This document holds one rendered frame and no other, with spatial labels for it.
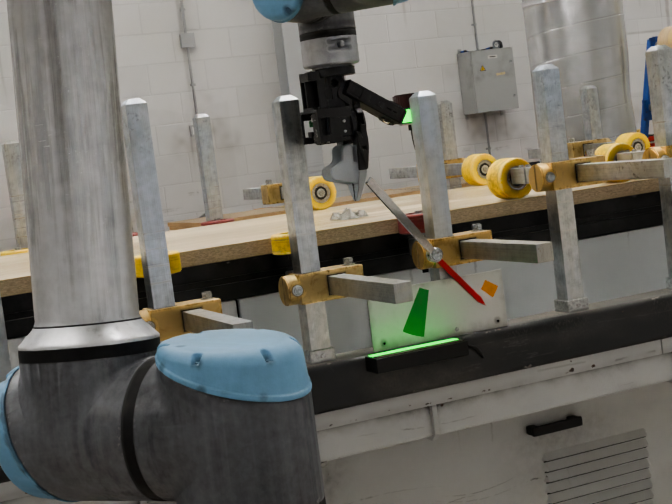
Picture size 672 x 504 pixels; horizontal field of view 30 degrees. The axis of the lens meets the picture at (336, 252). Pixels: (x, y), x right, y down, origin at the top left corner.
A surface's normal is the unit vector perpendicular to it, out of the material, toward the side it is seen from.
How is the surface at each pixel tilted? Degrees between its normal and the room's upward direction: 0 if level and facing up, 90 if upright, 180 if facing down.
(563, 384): 90
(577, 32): 90
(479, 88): 90
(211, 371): 85
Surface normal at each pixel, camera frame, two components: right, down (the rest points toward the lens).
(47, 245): -0.45, 0.04
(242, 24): 0.42, 0.03
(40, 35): -0.19, 0.02
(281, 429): 0.63, -0.01
